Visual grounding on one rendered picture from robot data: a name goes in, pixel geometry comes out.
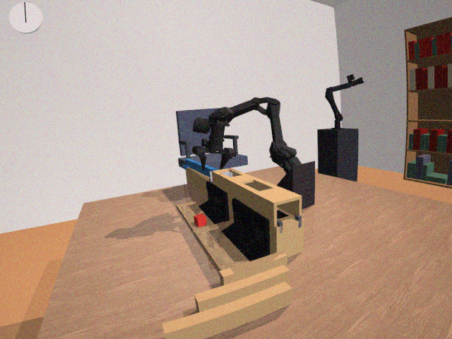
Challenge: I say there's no red cube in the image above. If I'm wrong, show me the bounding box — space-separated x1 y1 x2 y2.
194 213 207 227

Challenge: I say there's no tan wooden bar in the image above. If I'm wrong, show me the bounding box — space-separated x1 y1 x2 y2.
194 265 290 313
162 282 292 339

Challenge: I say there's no tan rectangular bar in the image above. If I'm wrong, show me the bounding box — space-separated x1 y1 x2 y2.
219 251 287 286

